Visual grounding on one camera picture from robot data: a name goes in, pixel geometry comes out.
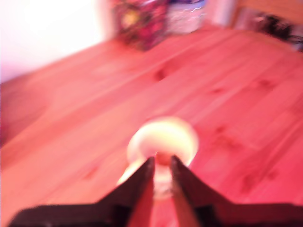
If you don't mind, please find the large water bottle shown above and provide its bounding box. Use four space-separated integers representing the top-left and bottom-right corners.
167 0 206 34

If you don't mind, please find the colourful patterned basket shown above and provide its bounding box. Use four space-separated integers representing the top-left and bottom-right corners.
113 0 169 52

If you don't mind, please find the white coffee cup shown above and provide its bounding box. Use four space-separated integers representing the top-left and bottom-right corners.
117 116 199 188

